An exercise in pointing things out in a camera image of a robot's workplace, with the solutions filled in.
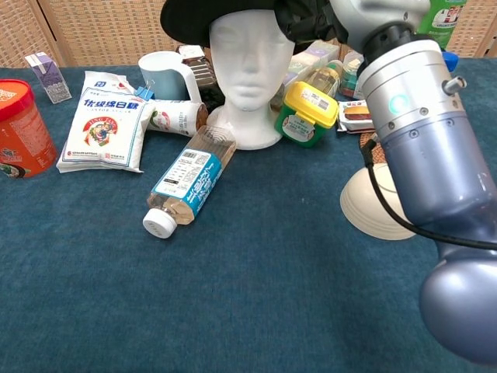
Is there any white sugar bag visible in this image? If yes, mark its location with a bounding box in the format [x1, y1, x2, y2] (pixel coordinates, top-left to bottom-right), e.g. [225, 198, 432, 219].
[56, 70, 156, 174]

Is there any green container yellow lid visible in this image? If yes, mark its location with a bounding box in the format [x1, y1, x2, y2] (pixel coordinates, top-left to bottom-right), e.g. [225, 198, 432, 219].
[273, 80, 339, 149]

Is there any orange instant noodle cup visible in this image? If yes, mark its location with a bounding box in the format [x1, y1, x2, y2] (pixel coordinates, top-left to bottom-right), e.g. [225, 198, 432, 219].
[0, 79, 58, 180]

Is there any light blue pitcher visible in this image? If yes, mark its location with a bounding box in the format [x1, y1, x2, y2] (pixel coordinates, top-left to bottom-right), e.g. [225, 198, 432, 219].
[138, 51, 203, 104]

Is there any blue binder clip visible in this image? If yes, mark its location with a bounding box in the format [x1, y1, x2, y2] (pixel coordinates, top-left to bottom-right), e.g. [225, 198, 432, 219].
[134, 79, 156, 103]

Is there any beige ribbed bowl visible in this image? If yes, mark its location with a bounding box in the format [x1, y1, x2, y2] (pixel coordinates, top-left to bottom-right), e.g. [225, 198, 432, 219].
[339, 162, 419, 241]

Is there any clear plastic candy jar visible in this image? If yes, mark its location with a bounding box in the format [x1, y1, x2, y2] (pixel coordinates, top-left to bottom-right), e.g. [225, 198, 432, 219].
[339, 51, 366, 100]

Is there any pastel patterned box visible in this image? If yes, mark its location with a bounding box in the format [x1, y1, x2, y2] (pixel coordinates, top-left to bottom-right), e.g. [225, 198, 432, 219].
[285, 40, 341, 85]

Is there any green soda bottle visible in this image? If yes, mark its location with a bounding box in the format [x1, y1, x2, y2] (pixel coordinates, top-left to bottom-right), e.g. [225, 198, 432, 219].
[417, 0, 468, 50]

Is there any black baseball cap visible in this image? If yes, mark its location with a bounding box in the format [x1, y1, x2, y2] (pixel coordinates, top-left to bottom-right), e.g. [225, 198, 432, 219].
[160, 0, 350, 55]

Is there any clear bottle yellow liquid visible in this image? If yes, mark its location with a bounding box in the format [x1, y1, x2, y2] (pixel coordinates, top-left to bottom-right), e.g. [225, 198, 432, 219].
[271, 59, 345, 110]

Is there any blue tablecloth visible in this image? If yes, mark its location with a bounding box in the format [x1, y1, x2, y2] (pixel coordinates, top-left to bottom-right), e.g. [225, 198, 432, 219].
[0, 57, 497, 373]

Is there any cola bottle blue cap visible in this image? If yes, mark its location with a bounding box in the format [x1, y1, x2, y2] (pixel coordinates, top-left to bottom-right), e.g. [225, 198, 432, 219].
[441, 51, 461, 75]

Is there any white foam mannequin head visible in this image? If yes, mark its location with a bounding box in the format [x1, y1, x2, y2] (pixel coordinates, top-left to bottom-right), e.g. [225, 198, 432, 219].
[206, 14, 297, 151]

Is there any purple drink carton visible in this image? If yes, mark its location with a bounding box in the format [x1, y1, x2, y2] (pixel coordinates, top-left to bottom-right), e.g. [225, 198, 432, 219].
[24, 51, 73, 105]

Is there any dark brown snack package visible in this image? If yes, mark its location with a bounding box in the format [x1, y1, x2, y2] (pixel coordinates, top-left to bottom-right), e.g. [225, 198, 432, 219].
[175, 44, 226, 114]

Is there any white paper cup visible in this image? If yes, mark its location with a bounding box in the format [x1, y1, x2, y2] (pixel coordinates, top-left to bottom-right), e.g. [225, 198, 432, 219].
[147, 99, 209, 138]

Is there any woven rattan coaster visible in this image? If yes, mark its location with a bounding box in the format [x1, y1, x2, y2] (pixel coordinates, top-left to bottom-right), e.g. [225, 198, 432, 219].
[359, 131, 388, 164]

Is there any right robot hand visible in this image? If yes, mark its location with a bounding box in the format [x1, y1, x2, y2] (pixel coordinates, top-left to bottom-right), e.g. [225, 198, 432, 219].
[328, 0, 433, 44]

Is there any black cable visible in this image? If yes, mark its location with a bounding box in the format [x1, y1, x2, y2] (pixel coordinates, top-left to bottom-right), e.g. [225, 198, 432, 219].
[360, 138, 497, 251]

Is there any white cake snack packet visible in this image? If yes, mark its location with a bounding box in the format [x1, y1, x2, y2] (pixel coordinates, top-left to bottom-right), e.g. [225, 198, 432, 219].
[336, 99, 374, 134]

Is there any woven rattan folding screen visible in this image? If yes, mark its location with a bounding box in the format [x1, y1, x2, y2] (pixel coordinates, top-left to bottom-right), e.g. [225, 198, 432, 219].
[0, 0, 497, 69]

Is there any clear water bottle blue label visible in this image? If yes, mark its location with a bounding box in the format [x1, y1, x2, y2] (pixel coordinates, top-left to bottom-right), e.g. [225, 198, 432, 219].
[142, 124, 237, 239]

